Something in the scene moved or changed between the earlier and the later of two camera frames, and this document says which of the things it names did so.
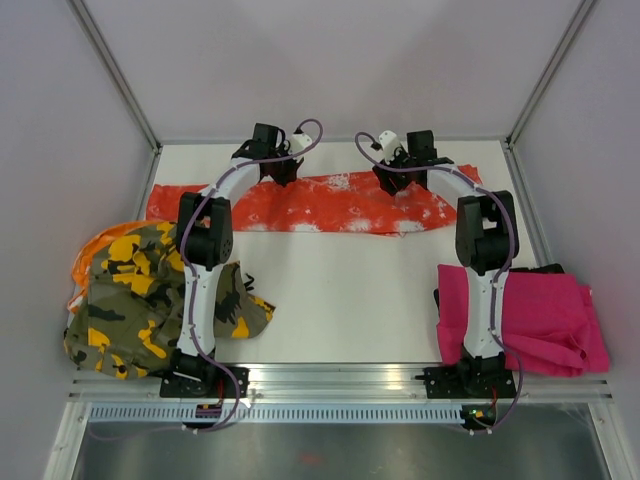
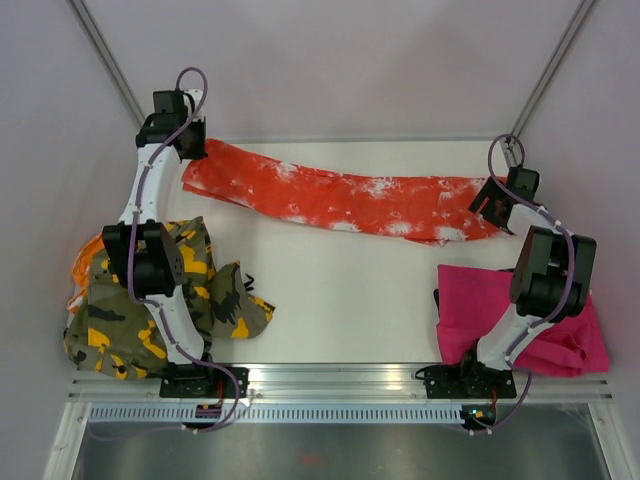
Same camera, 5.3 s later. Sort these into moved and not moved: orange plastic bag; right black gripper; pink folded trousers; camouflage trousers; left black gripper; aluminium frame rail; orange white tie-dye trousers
Moved: right black gripper; left black gripper; orange white tie-dye trousers
Not moved: pink folded trousers; camouflage trousers; aluminium frame rail; orange plastic bag
